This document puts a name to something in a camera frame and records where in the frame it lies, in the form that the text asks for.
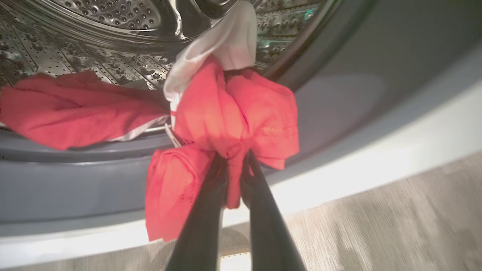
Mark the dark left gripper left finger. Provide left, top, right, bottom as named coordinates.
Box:
left=164, top=152, right=230, bottom=271

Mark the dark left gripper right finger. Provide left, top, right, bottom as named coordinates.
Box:
left=240, top=151, right=307, bottom=271

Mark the red and white garment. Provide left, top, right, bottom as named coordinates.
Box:
left=0, top=0, right=300, bottom=242

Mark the cream perforated laundry basket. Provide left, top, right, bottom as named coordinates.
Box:
left=220, top=251, right=252, bottom=271

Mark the white front-load washing machine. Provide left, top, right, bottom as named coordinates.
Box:
left=0, top=45, right=482, bottom=269

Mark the dark washing machine drum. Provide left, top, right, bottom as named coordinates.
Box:
left=0, top=0, right=332, bottom=132

